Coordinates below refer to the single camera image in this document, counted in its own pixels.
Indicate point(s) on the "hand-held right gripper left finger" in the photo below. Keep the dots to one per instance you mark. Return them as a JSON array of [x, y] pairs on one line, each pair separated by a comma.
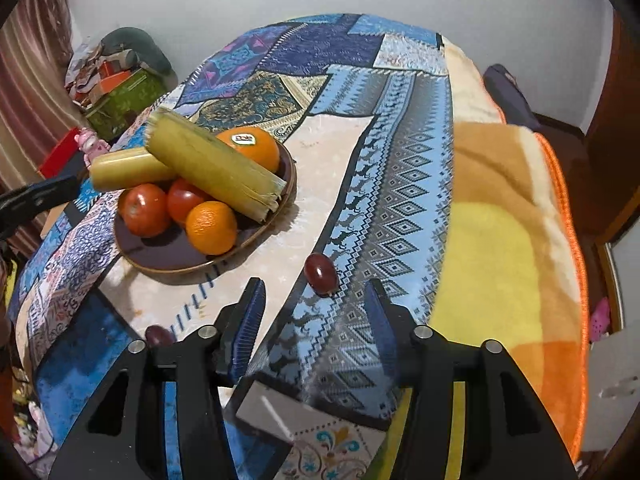
[[247, 330]]

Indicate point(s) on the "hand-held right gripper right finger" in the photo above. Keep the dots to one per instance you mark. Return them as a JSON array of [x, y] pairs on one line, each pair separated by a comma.
[[382, 330]]

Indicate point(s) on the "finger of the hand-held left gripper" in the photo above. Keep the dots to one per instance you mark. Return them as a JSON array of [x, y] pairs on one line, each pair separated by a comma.
[[42, 194]]

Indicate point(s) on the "dark red jujube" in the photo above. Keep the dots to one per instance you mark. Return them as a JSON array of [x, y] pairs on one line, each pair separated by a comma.
[[321, 272], [159, 336]]

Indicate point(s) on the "yellow corn cob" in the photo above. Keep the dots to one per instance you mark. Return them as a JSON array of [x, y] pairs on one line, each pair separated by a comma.
[[125, 170], [210, 165]]

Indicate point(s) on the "red tomato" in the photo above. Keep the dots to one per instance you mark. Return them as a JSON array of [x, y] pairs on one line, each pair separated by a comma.
[[144, 210], [182, 202]]

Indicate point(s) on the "large orange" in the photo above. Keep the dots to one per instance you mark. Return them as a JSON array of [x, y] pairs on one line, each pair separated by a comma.
[[260, 152], [211, 227]]

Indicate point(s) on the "dark purple plate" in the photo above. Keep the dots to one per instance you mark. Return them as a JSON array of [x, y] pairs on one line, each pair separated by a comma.
[[165, 255]]

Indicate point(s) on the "red box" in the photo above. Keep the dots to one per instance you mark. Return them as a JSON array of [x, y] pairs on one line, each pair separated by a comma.
[[60, 157]]

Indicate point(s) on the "pink toy figure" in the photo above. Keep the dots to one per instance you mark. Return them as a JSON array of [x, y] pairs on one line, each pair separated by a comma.
[[92, 145]]

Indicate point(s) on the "striped brown curtain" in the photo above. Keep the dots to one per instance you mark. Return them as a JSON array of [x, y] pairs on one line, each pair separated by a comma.
[[30, 70]]

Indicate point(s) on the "green patterned box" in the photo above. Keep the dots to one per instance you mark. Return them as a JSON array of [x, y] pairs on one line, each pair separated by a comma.
[[127, 102]]

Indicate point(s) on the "green box with clutter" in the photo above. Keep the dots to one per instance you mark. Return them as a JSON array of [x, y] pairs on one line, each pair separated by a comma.
[[95, 75]]

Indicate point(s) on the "patchwork patterned blanket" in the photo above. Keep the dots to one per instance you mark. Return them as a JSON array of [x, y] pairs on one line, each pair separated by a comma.
[[390, 185]]

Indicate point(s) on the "orange yellow fleece blanket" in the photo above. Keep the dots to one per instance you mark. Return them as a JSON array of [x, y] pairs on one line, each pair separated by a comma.
[[500, 240]]

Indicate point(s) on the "grey green pillow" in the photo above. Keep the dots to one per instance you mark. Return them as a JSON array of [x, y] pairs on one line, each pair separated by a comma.
[[140, 47]]

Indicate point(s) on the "dark cushion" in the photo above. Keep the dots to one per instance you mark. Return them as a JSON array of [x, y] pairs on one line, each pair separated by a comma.
[[510, 95]]

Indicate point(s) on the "wooden wardrobe cabinet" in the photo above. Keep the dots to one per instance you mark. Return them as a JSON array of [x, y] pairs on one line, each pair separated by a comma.
[[617, 125]]

